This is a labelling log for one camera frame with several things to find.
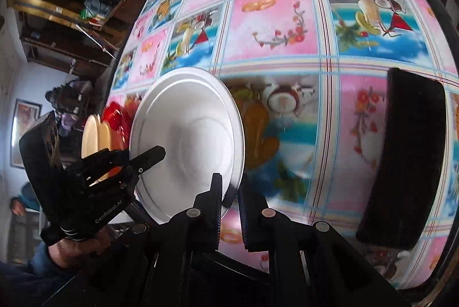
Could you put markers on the person's left forearm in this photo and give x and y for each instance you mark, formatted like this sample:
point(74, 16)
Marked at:
point(32, 278)

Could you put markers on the framed wall picture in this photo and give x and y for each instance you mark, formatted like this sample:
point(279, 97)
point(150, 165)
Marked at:
point(25, 135)

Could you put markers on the white foam bowl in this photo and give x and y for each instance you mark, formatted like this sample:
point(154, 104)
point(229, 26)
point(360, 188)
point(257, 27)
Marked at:
point(186, 142)

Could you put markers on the cream plastic bowl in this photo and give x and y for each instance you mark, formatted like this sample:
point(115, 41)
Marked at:
point(91, 138)

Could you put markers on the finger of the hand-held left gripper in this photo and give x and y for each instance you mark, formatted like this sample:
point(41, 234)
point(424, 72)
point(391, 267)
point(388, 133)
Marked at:
point(104, 158)
point(149, 154)

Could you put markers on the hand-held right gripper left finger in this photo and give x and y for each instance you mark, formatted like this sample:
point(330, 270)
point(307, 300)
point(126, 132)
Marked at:
point(215, 217)

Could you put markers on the black rectangular case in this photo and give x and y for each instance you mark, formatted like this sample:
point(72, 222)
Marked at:
point(405, 163)

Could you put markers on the dark wooden cabinet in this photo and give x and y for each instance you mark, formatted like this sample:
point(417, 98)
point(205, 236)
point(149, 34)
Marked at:
point(53, 23)

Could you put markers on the clear blue water jug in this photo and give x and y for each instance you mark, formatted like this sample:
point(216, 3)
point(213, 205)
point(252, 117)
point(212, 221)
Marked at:
point(97, 7)

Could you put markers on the small scalloped red plate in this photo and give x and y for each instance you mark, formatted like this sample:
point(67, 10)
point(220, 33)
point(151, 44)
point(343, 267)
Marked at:
point(114, 117)

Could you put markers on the person's left hand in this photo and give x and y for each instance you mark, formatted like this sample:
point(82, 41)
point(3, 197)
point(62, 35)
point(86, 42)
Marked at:
point(71, 251)

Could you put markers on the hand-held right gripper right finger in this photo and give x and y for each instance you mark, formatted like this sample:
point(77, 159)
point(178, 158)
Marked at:
point(245, 221)

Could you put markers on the black-rimmed table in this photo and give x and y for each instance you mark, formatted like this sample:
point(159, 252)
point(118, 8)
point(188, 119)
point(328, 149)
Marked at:
point(439, 287)

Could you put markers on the printed tablecloth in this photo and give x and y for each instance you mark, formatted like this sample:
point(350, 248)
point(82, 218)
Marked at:
point(287, 41)

